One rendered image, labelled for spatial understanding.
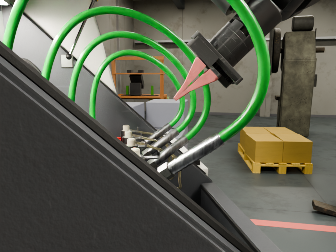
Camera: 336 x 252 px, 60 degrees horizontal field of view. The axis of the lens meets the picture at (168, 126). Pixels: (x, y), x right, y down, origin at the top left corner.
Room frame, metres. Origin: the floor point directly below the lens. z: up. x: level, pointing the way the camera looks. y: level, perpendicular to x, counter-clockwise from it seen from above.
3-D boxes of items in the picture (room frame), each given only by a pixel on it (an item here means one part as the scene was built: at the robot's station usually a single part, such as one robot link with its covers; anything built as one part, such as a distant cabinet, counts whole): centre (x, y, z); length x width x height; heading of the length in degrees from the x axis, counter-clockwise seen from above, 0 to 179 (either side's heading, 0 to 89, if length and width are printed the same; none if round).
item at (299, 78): (6.50, -2.74, 1.24); 1.29 x 1.13 x 2.47; 171
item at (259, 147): (4.21, -1.53, 0.21); 1.21 x 0.87 x 0.43; 171
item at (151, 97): (7.78, 0.66, 0.86); 1.34 x 1.23 x 1.73; 79
